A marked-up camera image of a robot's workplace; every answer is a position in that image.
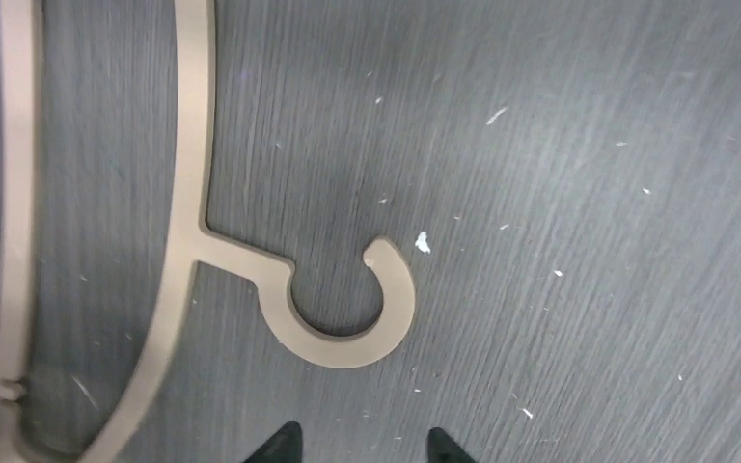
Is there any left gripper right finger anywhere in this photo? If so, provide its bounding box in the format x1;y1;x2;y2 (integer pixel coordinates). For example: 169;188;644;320
426;427;476;463

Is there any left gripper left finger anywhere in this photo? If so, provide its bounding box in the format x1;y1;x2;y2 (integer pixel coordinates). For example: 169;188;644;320
243;421;303;463

